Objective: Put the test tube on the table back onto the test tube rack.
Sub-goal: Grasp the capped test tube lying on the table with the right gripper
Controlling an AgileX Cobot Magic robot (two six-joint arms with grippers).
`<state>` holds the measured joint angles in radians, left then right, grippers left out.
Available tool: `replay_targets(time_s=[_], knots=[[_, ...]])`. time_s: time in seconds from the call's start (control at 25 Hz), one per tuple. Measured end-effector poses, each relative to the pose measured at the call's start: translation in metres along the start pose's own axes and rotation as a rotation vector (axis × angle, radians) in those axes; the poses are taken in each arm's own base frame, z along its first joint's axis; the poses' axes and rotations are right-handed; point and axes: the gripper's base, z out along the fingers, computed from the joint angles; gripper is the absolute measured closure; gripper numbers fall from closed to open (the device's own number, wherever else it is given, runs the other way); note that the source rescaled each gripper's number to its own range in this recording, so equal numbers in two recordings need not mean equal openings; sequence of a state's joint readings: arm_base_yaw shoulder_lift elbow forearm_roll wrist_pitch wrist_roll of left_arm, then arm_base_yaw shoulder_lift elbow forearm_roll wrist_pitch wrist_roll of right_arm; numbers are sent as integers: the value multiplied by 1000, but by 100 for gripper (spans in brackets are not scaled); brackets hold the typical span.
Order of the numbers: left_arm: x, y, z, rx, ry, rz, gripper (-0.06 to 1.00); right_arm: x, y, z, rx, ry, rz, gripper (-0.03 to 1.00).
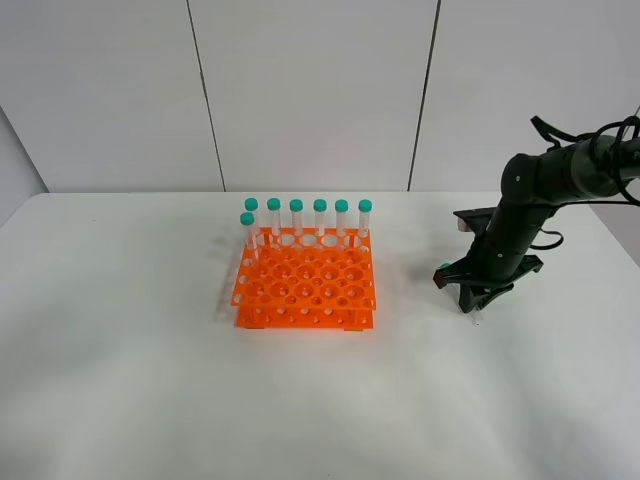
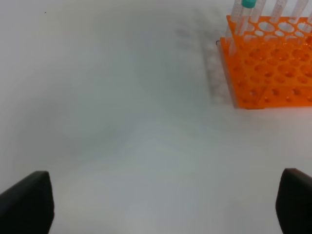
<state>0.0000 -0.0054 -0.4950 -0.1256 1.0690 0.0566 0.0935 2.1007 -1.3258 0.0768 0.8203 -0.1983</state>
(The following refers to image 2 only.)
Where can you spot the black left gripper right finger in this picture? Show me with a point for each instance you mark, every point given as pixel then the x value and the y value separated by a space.
pixel 294 202

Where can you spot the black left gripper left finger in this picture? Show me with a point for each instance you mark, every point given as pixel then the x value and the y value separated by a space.
pixel 28 206

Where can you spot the orange test tube rack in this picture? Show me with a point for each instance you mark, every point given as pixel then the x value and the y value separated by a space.
pixel 270 69

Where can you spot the back row tube one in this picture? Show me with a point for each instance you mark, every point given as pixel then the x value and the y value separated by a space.
pixel 233 18

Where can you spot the back row tube three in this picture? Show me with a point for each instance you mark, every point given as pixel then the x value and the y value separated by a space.
pixel 276 14

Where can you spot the back row tube five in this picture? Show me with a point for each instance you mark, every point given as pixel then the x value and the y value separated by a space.
pixel 307 28

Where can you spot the back row tube two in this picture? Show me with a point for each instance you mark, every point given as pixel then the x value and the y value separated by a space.
pixel 255 15

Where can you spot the back row tube four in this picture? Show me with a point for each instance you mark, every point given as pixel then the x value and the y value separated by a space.
pixel 297 11

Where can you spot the front-left racked test tube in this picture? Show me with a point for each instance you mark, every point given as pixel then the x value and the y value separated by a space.
pixel 242 22

